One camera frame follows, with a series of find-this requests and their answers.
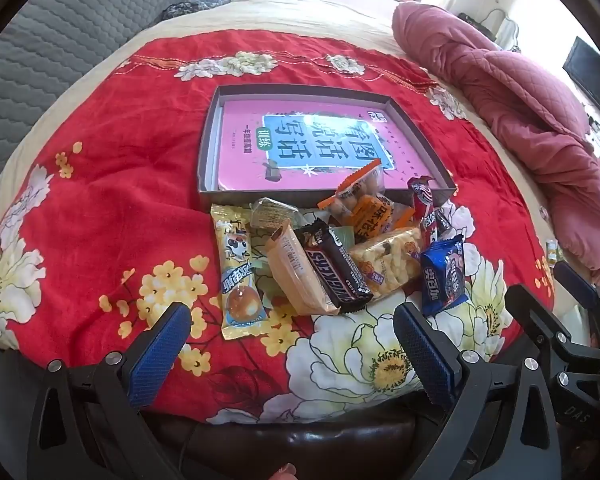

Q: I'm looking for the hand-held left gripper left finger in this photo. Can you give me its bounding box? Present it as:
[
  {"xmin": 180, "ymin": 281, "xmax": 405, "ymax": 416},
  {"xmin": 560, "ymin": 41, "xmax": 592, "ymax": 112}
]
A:
[{"xmin": 27, "ymin": 301, "xmax": 193, "ymax": 480}]

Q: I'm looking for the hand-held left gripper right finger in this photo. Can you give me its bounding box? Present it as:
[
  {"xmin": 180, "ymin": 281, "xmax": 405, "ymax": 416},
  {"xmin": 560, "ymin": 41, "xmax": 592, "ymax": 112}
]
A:
[{"xmin": 392, "ymin": 301, "xmax": 563, "ymax": 480}]

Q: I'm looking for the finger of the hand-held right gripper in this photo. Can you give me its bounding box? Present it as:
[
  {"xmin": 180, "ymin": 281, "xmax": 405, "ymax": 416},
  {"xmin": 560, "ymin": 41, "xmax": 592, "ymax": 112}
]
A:
[
  {"xmin": 505, "ymin": 285, "xmax": 600, "ymax": 376},
  {"xmin": 554, "ymin": 260, "xmax": 600, "ymax": 347}
]

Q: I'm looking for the blue cookie packet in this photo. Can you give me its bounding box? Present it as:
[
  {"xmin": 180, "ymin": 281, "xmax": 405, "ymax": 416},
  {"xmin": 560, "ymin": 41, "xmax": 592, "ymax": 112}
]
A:
[{"xmin": 420, "ymin": 234, "xmax": 470, "ymax": 317}]

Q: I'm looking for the clear puffed snack packet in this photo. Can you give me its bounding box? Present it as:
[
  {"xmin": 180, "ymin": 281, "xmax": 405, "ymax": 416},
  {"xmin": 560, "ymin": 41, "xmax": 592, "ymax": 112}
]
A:
[{"xmin": 347, "ymin": 225, "xmax": 426, "ymax": 303}]

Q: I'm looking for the yellow cow print snack packet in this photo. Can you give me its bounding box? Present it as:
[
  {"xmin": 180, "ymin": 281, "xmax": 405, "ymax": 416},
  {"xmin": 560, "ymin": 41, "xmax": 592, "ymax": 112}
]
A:
[{"xmin": 210, "ymin": 204, "xmax": 271, "ymax": 341}]

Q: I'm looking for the brown chocolate bar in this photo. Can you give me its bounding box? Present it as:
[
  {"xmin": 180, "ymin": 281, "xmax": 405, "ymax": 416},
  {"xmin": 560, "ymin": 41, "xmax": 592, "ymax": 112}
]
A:
[{"xmin": 297, "ymin": 219, "xmax": 374, "ymax": 315}]

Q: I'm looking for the orange snack packet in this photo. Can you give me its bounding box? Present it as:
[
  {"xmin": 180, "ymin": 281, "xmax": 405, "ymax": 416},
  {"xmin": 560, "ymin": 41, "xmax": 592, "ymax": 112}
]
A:
[{"xmin": 352, "ymin": 194, "xmax": 416, "ymax": 233}]

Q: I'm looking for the red striped candy packet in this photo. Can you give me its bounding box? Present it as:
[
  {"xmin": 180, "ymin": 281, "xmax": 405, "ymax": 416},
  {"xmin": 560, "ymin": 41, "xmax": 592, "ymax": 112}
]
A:
[{"xmin": 410, "ymin": 176, "xmax": 453, "ymax": 251}]

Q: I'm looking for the tan cake packet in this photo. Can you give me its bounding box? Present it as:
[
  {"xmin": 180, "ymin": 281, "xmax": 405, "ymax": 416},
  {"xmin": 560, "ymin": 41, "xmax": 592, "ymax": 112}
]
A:
[{"xmin": 265, "ymin": 220, "xmax": 341, "ymax": 317}]

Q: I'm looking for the clear orange-edged nut packet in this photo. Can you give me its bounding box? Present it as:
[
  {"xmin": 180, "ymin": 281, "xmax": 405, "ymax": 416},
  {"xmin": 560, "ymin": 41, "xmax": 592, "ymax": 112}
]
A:
[{"xmin": 317, "ymin": 159, "xmax": 387, "ymax": 226}]

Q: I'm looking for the shallow pink cardboard box tray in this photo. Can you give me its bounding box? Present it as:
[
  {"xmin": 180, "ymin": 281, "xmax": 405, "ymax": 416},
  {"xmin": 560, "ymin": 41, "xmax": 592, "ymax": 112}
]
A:
[{"xmin": 197, "ymin": 85, "xmax": 458, "ymax": 209}]

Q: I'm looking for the dark brown bed footboard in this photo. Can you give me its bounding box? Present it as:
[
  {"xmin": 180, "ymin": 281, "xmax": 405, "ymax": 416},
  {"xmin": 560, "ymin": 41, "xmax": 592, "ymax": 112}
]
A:
[{"xmin": 142, "ymin": 407, "xmax": 433, "ymax": 480}]

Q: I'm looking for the red floral blanket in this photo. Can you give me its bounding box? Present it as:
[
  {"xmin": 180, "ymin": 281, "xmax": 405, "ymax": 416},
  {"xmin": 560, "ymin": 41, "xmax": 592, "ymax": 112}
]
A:
[{"xmin": 0, "ymin": 30, "xmax": 556, "ymax": 426}]

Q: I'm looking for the black television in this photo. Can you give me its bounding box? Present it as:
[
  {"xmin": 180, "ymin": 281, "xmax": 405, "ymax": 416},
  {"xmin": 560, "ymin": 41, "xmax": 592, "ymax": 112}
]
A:
[{"xmin": 562, "ymin": 36, "xmax": 600, "ymax": 127}]

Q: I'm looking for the pink quilted duvet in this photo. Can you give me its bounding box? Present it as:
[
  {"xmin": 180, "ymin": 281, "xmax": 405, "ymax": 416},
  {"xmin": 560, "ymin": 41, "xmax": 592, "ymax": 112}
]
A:
[{"xmin": 391, "ymin": 1, "xmax": 600, "ymax": 286}]

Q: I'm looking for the pink book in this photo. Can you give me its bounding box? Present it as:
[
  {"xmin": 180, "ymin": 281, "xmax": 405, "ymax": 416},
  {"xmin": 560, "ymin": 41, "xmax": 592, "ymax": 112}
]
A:
[{"xmin": 215, "ymin": 99, "xmax": 443, "ymax": 193}]

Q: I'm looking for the dark bag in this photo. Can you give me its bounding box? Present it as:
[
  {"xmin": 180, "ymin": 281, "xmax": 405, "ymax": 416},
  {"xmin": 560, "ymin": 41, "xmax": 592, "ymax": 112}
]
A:
[{"xmin": 459, "ymin": 12, "xmax": 496, "ymax": 36}]

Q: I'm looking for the grey quilted headboard cover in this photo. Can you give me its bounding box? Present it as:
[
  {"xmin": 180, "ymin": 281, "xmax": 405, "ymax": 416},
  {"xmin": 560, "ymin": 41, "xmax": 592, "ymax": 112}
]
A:
[{"xmin": 0, "ymin": 0, "xmax": 201, "ymax": 211}]

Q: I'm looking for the dark blue patterned cloth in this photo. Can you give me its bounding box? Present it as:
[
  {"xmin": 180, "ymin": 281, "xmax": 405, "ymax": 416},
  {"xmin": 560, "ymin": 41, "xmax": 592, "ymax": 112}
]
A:
[{"xmin": 162, "ymin": 0, "xmax": 233, "ymax": 21}]

